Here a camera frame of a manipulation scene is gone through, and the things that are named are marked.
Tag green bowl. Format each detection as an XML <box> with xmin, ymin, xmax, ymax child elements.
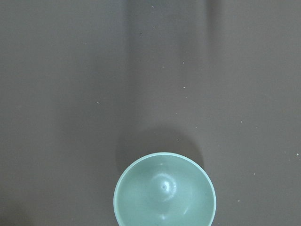
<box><xmin>113</xmin><ymin>152</ymin><xmax>217</xmax><ymax>226</ymax></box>

